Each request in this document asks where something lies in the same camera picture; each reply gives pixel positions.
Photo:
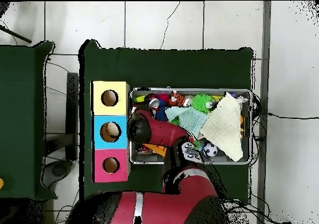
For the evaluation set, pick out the black stand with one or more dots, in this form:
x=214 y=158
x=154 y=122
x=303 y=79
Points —
x=72 y=109

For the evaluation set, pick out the cream knitted cloth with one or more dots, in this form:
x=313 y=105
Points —
x=224 y=127

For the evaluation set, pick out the small yellow object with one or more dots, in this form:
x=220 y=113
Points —
x=1 y=183

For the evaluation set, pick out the small multicolour spiky caterpillar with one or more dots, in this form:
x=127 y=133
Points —
x=197 y=144

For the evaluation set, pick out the wooden box with three holes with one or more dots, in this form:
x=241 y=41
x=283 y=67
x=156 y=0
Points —
x=119 y=104

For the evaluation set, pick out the large multicolour spiky caterpillar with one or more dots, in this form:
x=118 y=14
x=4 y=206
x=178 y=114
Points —
x=160 y=112

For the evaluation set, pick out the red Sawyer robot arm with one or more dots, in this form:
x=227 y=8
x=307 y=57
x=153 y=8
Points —
x=162 y=132

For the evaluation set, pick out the mint knitted cloth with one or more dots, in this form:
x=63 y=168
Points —
x=193 y=120

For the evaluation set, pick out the grey metal rail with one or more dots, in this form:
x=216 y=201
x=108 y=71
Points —
x=266 y=59

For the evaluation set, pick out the clear mesh bin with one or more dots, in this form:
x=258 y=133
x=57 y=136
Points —
x=224 y=160

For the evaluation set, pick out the black rod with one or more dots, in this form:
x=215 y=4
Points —
x=17 y=35

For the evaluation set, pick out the orange building block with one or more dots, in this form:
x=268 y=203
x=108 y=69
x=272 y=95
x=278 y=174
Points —
x=155 y=148

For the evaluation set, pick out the grey plastic base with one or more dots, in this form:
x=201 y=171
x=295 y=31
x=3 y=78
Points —
x=58 y=170

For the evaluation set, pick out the dark green side tablecloth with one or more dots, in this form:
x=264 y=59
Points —
x=20 y=97

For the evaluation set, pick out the green spiky ball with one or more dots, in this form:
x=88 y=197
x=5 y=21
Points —
x=200 y=103

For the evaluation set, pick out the tiger plush toy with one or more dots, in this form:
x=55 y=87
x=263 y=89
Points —
x=177 y=99

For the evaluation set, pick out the small soccer ball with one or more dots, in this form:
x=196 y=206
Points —
x=210 y=149

